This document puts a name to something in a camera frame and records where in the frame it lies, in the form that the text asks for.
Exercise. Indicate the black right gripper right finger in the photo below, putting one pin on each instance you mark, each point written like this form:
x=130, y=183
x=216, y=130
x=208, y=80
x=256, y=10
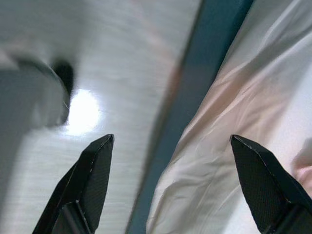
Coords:
x=265, y=185

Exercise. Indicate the mattress with beige sheet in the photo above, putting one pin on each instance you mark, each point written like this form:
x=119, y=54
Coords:
x=243, y=97

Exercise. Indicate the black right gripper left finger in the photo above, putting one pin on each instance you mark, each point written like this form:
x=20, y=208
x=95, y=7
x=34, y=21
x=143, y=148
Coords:
x=83, y=190

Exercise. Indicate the black robot right foot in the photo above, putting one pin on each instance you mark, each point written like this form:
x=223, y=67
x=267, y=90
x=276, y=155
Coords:
x=64, y=73

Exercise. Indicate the teal bed base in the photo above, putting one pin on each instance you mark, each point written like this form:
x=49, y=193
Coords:
x=195, y=73

